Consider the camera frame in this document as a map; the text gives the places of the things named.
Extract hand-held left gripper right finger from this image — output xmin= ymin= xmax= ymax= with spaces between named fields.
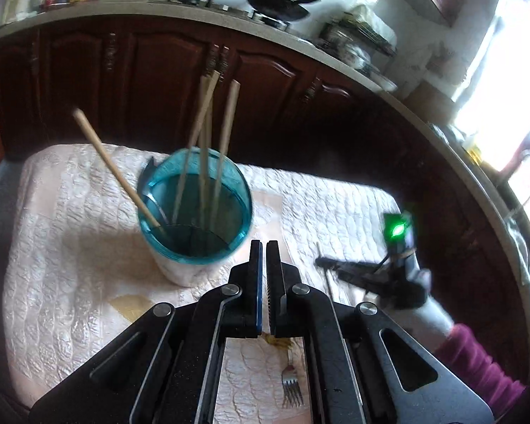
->
xmin=266 ymin=239 xmax=495 ymax=424

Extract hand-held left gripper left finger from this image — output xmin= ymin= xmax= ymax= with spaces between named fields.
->
xmin=29 ymin=239 xmax=264 ymax=424

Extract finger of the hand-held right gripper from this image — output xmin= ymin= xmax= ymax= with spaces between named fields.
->
xmin=336 ymin=273 xmax=383 ymax=294
xmin=316 ymin=256 xmax=378 ymax=277

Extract teal plastic cup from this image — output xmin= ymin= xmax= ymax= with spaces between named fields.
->
xmin=138 ymin=148 xmax=253 ymax=288

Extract wooden chopstick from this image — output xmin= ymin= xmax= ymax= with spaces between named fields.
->
xmin=172 ymin=70 xmax=222 ymax=226
xmin=72 ymin=108 xmax=166 ymax=235
xmin=198 ymin=75 xmax=213 ymax=230
xmin=211 ymin=79 xmax=241 ymax=232

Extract person's right forearm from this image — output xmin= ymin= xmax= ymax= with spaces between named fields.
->
xmin=435 ymin=322 xmax=526 ymax=411

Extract person's right hand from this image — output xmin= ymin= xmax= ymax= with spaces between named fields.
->
xmin=397 ymin=269 xmax=452 ymax=338

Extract metal fork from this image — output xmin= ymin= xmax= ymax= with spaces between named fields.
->
xmin=282 ymin=349 xmax=305 ymax=409

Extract yellow bottle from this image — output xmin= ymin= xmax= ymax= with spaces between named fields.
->
xmin=464 ymin=135 xmax=487 ymax=164

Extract metal spoon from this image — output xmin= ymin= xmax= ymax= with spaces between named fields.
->
xmin=140 ymin=157 xmax=169 ymax=230

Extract curved sink faucet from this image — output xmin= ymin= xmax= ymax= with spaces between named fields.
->
xmin=506 ymin=151 xmax=530 ymax=226

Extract white quilted mat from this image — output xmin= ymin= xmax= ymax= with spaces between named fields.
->
xmin=2 ymin=143 xmax=425 ymax=424

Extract patterned white bowl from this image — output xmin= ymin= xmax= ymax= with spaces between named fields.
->
xmin=342 ymin=44 xmax=374 ymax=69

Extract bright window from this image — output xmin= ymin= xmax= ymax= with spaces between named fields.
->
xmin=450 ymin=0 xmax=530 ymax=213

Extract brown wooden base cabinets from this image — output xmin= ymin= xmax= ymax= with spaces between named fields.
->
xmin=0 ymin=13 xmax=530 ymax=385

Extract black wok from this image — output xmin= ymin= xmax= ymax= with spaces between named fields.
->
xmin=245 ymin=0 xmax=321 ymax=23

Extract grey stone countertop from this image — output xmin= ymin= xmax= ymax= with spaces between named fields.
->
xmin=0 ymin=0 xmax=530 ymax=363

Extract cream microwave oven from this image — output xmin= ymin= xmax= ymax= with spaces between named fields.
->
xmin=0 ymin=0 xmax=33 ymax=25

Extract black wire dish rack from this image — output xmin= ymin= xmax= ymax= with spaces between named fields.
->
xmin=316 ymin=4 xmax=398 ymax=76

